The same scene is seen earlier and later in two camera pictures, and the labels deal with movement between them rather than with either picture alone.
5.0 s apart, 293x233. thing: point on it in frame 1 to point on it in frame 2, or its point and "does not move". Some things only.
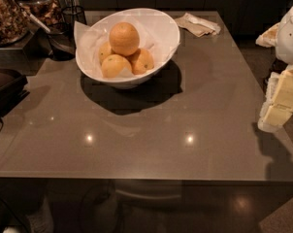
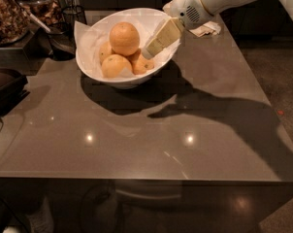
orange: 123,39 does not move
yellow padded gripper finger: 283,97 to 186,5
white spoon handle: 34,18 does not move
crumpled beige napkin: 197,26 does not move
